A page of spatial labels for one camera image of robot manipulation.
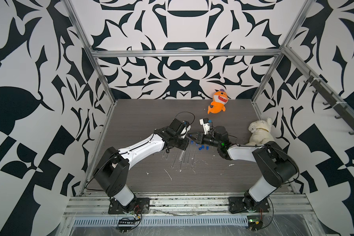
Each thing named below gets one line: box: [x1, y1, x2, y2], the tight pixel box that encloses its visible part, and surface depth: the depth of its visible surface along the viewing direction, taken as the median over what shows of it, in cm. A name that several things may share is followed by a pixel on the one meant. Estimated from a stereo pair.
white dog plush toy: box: [245, 117, 275, 146], surface depth 96 cm
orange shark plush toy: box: [207, 88, 229, 115], surface depth 114 cm
